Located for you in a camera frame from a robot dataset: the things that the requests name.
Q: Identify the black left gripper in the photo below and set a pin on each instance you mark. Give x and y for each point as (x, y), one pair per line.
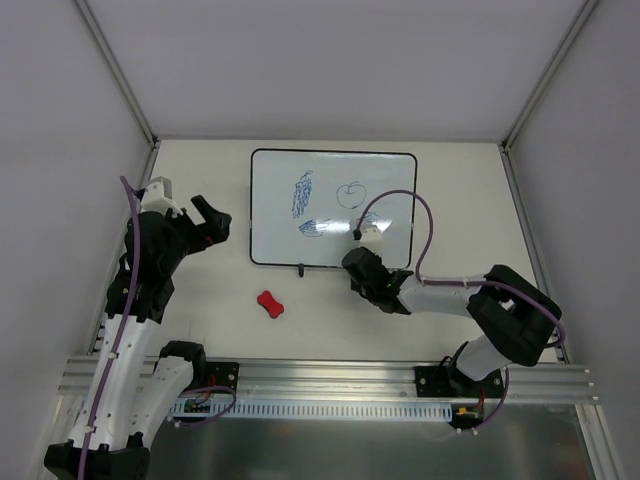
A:
(187, 228)

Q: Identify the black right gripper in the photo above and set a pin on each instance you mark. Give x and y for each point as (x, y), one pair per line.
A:
(360, 265)

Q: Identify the white whiteboard black frame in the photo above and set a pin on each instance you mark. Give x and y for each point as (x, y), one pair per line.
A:
(306, 204)

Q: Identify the red whiteboard eraser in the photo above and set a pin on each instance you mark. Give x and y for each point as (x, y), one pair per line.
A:
(270, 304)

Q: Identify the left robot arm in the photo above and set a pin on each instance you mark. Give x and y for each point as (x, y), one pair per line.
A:
(114, 432)

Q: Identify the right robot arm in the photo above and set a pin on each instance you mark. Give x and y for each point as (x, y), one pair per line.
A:
(518, 322)

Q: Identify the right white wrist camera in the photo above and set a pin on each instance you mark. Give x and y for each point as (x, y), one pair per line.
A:
(369, 237)

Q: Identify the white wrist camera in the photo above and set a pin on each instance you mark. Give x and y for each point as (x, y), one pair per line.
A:
(369, 237)
(157, 197)

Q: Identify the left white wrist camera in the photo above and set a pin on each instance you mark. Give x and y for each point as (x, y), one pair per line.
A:
(157, 197)

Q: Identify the aluminium corner post left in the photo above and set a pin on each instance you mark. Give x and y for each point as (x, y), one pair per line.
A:
(117, 74)

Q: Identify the aluminium corner post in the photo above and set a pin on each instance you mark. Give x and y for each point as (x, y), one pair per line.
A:
(117, 74)
(560, 52)

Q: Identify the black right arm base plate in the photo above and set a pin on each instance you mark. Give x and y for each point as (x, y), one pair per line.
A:
(430, 382)

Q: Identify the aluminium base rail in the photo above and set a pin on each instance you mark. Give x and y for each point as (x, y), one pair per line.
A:
(546, 383)

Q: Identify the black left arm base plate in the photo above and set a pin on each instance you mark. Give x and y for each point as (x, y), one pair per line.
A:
(222, 373)

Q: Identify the aluminium side rail right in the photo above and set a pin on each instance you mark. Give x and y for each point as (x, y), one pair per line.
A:
(526, 225)

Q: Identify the white slotted cable duct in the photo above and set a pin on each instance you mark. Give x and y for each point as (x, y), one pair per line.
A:
(341, 410)

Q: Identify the aluminium corner post right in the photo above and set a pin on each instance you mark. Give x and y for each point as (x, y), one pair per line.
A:
(560, 52)

